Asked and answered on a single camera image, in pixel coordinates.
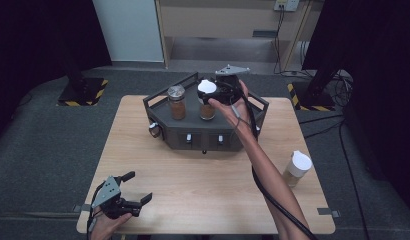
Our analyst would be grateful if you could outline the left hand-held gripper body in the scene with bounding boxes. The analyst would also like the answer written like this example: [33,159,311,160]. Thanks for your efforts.
[91,175,143,220]

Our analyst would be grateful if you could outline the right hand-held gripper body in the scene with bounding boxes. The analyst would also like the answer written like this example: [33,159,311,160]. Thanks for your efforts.
[214,64,251,105]

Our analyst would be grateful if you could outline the white-lid jar of brown powder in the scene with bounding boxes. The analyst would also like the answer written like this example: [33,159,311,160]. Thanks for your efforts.
[197,79,218,121]

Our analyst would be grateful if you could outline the dark grey seasoning rack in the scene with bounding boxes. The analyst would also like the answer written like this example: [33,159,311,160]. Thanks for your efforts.
[142,71,270,155]

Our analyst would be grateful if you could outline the person's left hand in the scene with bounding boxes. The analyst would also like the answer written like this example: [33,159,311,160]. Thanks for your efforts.
[89,207,134,240]

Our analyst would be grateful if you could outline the person's right hand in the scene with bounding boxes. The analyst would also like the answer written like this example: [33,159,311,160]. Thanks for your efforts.
[208,79,256,137]

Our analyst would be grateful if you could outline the metal-lid jar of brown powder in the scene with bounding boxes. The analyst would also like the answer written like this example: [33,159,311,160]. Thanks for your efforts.
[166,83,188,121]

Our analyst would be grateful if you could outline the grey metal table tab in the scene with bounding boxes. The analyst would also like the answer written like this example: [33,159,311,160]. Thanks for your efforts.
[71,203,92,214]
[316,207,341,218]

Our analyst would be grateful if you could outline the yellow-black striped stand base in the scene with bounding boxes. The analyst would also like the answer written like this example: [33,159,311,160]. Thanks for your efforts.
[56,77,110,107]
[286,81,345,112]

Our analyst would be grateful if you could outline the white power outlet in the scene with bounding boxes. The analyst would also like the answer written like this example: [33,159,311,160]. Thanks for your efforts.
[273,0,300,12]

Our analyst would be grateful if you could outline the white panel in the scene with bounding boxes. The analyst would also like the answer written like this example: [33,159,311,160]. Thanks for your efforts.
[91,0,165,63]

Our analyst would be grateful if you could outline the white-lid jar of yellowish powder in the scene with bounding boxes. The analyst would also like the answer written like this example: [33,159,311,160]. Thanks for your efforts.
[281,150,314,189]

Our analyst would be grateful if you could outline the black curtain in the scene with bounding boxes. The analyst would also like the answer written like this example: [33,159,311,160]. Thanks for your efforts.
[0,0,113,144]
[302,0,410,214]

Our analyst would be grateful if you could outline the thin grey cable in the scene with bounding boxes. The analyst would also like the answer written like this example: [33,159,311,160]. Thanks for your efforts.
[230,96,252,132]

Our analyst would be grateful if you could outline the black wall cables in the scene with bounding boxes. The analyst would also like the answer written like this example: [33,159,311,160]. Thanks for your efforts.
[273,9,286,75]

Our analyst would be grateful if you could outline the thick black gripper cable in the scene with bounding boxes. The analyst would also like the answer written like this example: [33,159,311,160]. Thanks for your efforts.
[237,79,320,240]

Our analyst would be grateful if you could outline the black floor cables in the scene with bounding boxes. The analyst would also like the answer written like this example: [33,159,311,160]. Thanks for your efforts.
[281,68,372,240]

